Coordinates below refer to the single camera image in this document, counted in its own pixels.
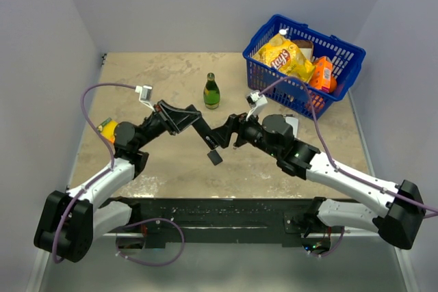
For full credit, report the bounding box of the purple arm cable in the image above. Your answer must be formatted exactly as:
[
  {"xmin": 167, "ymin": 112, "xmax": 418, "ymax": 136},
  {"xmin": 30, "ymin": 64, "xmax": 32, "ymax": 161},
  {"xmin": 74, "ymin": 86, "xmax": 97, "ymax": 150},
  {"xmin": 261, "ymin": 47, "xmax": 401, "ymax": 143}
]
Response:
[
  {"xmin": 51, "ymin": 82, "xmax": 138, "ymax": 265},
  {"xmin": 259, "ymin": 75, "xmax": 438, "ymax": 220}
]

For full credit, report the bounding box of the blue plastic shopping basket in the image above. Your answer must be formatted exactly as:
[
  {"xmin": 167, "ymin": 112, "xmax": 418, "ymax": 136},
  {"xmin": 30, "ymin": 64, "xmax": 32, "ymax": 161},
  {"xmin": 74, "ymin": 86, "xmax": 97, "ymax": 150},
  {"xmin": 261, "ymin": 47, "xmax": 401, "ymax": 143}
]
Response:
[{"xmin": 242, "ymin": 14, "xmax": 366, "ymax": 118}]

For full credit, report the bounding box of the orange fruit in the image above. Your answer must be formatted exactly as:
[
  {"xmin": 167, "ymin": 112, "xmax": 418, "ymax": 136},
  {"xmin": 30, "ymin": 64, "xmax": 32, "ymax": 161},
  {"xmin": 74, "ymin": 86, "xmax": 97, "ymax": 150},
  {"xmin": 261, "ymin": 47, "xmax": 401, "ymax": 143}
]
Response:
[{"xmin": 305, "ymin": 94, "xmax": 326, "ymax": 115}]

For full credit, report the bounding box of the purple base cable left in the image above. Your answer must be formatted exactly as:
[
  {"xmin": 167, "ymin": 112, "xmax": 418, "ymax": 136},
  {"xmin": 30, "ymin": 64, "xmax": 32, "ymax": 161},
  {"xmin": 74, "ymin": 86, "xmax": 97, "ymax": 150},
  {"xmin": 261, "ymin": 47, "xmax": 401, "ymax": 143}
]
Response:
[{"xmin": 115, "ymin": 218, "xmax": 185, "ymax": 268}]

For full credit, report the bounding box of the black battery cover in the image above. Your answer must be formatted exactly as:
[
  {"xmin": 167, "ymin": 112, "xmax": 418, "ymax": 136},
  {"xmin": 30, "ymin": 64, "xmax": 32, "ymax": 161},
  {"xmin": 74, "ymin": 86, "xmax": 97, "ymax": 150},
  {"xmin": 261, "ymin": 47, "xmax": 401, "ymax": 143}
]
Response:
[{"xmin": 207, "ymin": 150, "xmax": 223, "ymax": 165}]

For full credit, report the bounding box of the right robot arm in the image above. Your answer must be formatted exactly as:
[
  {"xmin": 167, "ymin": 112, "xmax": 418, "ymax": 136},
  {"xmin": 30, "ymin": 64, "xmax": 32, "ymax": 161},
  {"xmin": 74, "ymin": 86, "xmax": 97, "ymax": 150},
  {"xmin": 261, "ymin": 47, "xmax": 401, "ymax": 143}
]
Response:
[{"xmin": 208, "ymin": 114, "xmax": 426, "ymax": 250}]

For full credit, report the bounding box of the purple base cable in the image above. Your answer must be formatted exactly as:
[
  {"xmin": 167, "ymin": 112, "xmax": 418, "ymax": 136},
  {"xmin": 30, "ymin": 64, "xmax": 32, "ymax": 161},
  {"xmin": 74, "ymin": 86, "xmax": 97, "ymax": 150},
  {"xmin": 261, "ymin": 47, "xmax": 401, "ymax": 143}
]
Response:
[
  {"xmin": 307, "ymin": 225, "xmax": 346, "ymax": 258},
  {"xmin": 115, "ymin": 218, "xmax": 185, "ymax": 268}
]

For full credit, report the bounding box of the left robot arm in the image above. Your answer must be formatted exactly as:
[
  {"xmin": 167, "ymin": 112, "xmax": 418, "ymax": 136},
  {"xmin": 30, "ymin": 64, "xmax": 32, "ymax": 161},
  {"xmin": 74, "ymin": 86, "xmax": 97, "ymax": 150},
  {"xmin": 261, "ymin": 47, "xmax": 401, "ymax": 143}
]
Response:
[{"xmin": 34, "ymin": 101, "xmax": 202, "ymax": 263}]

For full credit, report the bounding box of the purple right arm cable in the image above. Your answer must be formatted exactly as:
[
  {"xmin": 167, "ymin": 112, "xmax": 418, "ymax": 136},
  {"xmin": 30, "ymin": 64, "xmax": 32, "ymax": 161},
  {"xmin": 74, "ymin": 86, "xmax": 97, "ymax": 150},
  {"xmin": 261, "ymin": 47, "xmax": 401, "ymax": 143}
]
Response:
[{"xmin": 259, "ymin": 75, "xmax": 438, "ymax": 220}]

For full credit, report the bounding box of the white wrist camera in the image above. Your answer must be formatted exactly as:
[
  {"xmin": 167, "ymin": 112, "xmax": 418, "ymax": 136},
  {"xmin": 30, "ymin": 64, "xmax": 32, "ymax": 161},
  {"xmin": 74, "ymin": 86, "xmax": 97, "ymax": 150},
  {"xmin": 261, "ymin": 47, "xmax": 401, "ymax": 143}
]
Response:
[
  {"xmin": 135, "ymin": 85, "xmax": 153, "ymax": 107},
  {"xmin": 246, "ymin": 90, "xmax": 268, "ymax": 116}
]

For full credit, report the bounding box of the green glass bottle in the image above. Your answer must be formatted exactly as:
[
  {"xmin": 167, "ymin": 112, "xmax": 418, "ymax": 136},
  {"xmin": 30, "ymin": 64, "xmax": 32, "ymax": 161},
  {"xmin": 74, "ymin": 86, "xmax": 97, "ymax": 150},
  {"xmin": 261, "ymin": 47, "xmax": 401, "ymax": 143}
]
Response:
[{"xmin": 203, "ymin": 72, "xmax": 220, "ymax": 109}]

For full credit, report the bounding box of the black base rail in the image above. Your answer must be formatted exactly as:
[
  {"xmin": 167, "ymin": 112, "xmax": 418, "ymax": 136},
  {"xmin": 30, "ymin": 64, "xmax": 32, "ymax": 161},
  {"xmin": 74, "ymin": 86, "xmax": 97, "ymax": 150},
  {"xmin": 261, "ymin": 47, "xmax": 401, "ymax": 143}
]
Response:
[{"xmin": 110, "ymin": 197, "xmax": 341, "ymax": 249}]

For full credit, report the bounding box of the white rectangular box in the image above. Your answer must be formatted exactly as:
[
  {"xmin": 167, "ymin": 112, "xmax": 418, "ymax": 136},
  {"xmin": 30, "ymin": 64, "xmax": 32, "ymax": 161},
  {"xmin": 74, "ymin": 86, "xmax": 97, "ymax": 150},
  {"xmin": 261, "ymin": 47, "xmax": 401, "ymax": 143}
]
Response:
[{"xmin": 285, "ymin": 116, "xmax": 299, "ymax": 137}]

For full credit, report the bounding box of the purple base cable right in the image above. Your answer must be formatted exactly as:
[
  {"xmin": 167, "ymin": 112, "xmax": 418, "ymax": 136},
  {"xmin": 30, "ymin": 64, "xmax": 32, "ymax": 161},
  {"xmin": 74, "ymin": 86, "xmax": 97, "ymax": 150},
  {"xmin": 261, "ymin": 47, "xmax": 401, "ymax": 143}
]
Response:
[{"xmin": 307, "ymin": 225, "xmax": 346, "ymax": 258}]

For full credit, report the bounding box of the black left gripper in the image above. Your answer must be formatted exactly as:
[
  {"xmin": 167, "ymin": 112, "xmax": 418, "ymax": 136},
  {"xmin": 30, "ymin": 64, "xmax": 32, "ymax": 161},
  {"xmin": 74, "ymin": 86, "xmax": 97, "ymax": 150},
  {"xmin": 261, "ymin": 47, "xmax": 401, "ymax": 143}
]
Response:
[{"xmin": 136, "ymin": 100, "xmax": 201, "ymax": 150}]

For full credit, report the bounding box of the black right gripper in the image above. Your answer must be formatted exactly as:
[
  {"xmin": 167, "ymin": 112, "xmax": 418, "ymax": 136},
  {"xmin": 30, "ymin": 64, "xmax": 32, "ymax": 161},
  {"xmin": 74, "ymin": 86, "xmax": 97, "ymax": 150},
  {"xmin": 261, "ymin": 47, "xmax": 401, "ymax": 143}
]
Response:
[{"xmin": 209, "ymin": 107, "xmax": 281, "ymax": 159}]

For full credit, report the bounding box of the yellow chips bag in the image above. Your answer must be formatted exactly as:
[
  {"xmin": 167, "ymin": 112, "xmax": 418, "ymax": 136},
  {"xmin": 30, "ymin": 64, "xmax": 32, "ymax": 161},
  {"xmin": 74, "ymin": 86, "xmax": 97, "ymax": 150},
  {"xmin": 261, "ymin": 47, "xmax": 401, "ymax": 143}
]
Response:
[{"xmin": 252, "ymin": 33, "xmax": 315, "ymax": 83}]

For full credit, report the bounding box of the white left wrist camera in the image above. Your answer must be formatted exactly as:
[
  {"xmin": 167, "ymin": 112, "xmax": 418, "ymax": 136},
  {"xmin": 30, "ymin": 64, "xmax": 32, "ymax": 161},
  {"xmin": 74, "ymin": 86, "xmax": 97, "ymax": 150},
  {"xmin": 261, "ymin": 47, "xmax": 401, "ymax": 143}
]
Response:
[{"xmin": 135, "ymin": 85, "xmax": 153, "ymax": 107}]

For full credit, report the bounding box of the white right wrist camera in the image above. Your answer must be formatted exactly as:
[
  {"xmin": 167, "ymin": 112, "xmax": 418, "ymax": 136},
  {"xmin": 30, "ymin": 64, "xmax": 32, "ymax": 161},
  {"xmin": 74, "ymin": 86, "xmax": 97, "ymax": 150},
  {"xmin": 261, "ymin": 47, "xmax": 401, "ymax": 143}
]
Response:
[{"xmin": 246, "ymin": 90, "xmax": 268, "ymax": 116}]

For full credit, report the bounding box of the black remote control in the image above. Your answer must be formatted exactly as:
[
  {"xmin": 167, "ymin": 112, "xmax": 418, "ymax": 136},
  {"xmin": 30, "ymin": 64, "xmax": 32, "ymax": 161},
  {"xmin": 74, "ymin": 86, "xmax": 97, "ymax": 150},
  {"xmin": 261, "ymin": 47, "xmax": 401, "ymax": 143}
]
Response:
[{"xmin": 192, "ymin": 118, "xmax": 218, "ymax": 150}]

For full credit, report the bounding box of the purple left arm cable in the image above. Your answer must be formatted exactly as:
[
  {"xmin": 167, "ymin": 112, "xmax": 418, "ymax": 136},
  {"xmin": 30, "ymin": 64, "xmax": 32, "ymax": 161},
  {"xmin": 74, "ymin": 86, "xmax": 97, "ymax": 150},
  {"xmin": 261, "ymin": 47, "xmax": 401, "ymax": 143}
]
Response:
[{"xmin": 51, "ymin": 82, "xmax": 138, "ymax": 265}]

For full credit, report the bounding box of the orange juice carton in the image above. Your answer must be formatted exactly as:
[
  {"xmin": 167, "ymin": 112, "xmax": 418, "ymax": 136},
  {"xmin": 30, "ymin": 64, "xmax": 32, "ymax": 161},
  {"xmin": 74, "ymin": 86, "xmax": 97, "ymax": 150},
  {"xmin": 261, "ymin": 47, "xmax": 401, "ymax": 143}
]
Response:
[{"xmin": 309, "ymin": 56, "xmax": 333, "ymax": 93}]

